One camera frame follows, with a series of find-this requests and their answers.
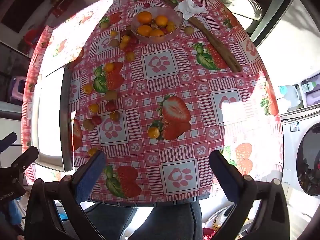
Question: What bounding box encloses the clear glass fruit bowl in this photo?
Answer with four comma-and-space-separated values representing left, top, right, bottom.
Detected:
130, 7, 183, 44

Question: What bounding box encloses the red strawberry pattern tablecloth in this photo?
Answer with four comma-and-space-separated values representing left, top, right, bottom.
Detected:
22, 0, 283, 206

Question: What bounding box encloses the grey shallow cardboard tray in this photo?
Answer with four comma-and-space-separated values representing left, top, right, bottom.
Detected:
31, 67, 73, 172

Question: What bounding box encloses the crumpled white tissue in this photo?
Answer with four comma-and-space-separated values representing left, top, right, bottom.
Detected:
174, 0, 208, 21

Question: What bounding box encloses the yellow cherry tomato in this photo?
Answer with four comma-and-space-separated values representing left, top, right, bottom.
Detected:
110, 30, 117, 37
104, 62, 114, 72

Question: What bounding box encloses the orange cherry tomato with stem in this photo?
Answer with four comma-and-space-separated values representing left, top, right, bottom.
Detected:
110, 111, 120, 121

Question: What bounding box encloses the brown longan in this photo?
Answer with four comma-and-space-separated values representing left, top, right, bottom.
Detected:
108, 38, 120, 48
99, 22, 110, 29
83, 119, 95, 131

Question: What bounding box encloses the orange kumquat in bowl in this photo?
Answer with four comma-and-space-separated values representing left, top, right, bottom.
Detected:
155, 15, 168, 28
137, 25, 153, 37
149, 29, 164, 37
136, 11, 152, 24

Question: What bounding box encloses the orange kumquat left in bowl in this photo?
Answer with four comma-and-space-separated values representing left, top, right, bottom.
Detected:
137, 25, 153, 37

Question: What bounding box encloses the red cherry tomato cluster front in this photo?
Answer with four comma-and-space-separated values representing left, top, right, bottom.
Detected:
123, 43, 134, 54

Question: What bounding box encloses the orange kumquat right in bowl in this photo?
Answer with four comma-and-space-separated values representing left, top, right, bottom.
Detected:
155, 15, 168, 28

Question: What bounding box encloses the orange kumquat front in bowl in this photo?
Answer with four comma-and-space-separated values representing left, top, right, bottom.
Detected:
149, 29, 164, 37

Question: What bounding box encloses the brown longan fruit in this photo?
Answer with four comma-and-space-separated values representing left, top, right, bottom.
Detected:
105, 90, 118, 101

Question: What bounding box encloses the orange kumquat top in bowl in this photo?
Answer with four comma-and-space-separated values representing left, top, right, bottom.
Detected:
136, 11, 152, 24

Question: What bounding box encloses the olive green cherry tomato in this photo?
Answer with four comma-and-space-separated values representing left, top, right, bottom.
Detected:
126, 51, 136, 62

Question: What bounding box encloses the white washing machine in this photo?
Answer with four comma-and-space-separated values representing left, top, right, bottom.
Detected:
282, 111, 319, 199

